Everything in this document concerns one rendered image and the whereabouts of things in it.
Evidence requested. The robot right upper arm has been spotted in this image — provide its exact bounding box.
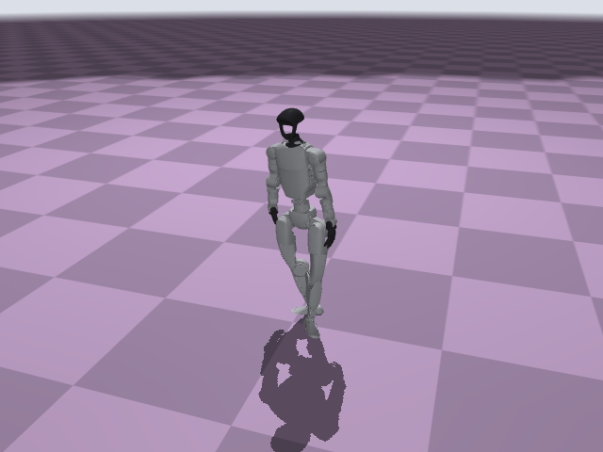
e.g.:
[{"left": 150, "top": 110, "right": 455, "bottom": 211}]
[{"left": 266, "top": 143, "right": 281, "bottom": 188}]

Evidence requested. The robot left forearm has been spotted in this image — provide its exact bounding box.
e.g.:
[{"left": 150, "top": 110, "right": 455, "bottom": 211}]
[{"left": 319, "top": 186, "right": 337, "bottom": 227}]

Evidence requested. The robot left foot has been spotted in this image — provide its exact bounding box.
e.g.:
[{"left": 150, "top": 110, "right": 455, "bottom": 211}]
[{"left": 303, "top": 317, "right": 320, "bottom": 339}]

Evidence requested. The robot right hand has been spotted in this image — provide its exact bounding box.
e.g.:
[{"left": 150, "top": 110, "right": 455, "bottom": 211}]
[{"left": 269, "top": 207, "right": 278, "bottom": 224}]

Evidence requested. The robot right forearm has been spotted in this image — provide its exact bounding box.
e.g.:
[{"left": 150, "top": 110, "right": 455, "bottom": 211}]
[{"left": 266, "top": 177, "right": 279, "bottom": 211}]

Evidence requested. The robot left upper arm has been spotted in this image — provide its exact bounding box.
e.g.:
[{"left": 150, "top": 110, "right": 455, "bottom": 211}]
[{"left": 305, "top": 147, "right": 328, "bottom": 198}]

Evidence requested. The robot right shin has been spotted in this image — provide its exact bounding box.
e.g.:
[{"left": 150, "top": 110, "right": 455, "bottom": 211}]
[{"left": 290, "top": 258, "right": 309, "bottom": 303}]

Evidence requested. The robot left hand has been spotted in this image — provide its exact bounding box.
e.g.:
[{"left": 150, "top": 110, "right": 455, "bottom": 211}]
[{"left": 324, "top": 221, "right": 336, "bottom": 249}]

